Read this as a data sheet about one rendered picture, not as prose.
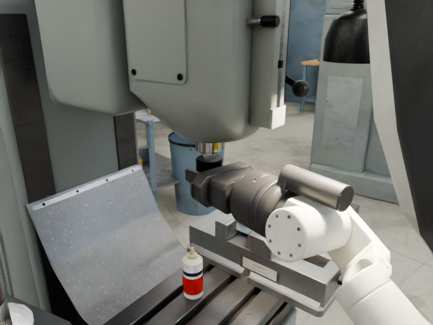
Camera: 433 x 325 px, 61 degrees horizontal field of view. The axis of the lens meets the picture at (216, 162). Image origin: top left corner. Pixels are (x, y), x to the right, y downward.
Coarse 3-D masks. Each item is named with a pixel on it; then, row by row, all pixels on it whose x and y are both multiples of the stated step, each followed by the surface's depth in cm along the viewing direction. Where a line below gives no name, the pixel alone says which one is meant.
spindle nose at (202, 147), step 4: (196, 144) 62; (200, 144) 61; (204, 144) 61; (208, 144) 61; (212, 144) 61; (220, 144) 62; (196, 148) 63; (200, 148) 62; (204, 148) 61; (208, 148) 61; (212, 148) 61; (220, 148) 62; (200, 152) 62; (204, 152) 62; (208, 152) 61; (212, 152) 62; (216, 152) 62
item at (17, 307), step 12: (12, 300) 47; (12, 312) 43; (24, 312) 43; (36, 312) 45; (48, 312) 45; (12, 324) 42; (24, 324) 42; (36, 324) 43; (48, 324) 43; (60, 324) 43
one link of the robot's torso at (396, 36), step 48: (384, 0) 8; (432, 0) 5; (384, 48) 8; (432, 48) 5; (384, 96) 8; (432, 96) 4; (384, 144) 8; (432, 144) 4; (432, 192) 5; (432, 240) 5
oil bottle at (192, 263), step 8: (192, 248) 72; (184, 256) 74; (192, 256) 72; (200, 256) 74; (184, 264) 72; (192, 264) 71; (200, 264) 72; (184, 272) 72; (192, 272) 72; (200, 272) 73; (184, 280) 73; (192, 280) 72; (200, 280) 73; (184, 288) 74; (192, 288) 73; (200, 288) 74; (192, 296) 74; (200, 296) 74
